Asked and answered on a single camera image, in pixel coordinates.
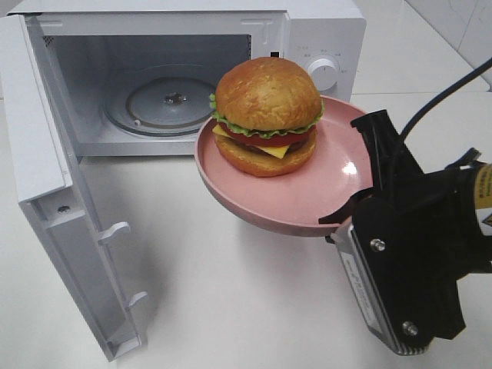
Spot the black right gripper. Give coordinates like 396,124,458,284
318,110,491,277

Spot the pink round plate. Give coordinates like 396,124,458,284
194,97,373,237

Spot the toy hamburger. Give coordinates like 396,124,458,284
209,57,324,178

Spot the white microwave door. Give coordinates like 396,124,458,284
1,15,145,360

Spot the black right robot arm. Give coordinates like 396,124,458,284
319,110,491,278

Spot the upper white microwave knob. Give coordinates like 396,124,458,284
307,55,339,91

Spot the glass microwave turntable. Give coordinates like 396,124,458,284
103,64,224,137

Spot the white microwave oven body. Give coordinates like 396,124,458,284
6,1,366,157

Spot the black camera cable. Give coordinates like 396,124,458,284
397,57,492,141

